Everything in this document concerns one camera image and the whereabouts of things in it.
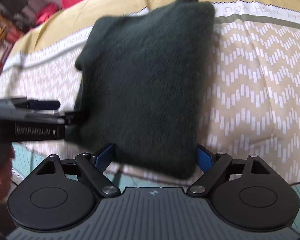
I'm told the yellow patterned bed sheet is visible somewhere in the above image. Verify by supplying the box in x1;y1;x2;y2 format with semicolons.
0;0;300;183

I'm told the person's left hand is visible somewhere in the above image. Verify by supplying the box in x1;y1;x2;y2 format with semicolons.
0;145;15;203

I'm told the dark green knit sweater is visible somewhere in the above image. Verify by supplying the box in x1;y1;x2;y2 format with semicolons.
65;0;215;179

